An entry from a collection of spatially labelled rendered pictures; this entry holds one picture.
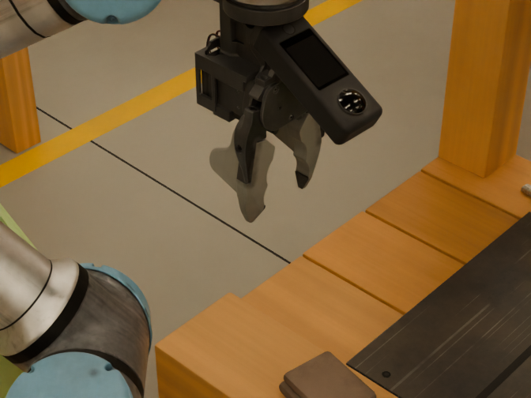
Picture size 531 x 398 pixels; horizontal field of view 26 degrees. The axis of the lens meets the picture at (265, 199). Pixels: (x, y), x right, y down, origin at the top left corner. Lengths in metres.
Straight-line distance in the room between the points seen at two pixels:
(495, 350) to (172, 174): 1.94
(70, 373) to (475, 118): 0.89
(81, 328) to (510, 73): 0.85
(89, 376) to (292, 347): 0.46
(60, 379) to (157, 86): 2.69
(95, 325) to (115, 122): 2.44
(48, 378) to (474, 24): 0.89
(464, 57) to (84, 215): 1.66
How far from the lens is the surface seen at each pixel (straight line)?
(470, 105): 1.76
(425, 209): 1.73
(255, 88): 0.96
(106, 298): 1.14
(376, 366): 1.44
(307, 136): 1.03
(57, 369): 1.07
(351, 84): 0.94
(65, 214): 3.18
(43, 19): 0.79
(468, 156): 1.80
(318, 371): 1.39
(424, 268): 1.62
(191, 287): 2.91
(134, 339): 1.14
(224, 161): 1.02
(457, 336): 1.50
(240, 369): 1.43
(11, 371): 1.53
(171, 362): 1.46
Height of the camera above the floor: 1.92
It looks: 37 degrees down
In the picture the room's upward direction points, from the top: straight up
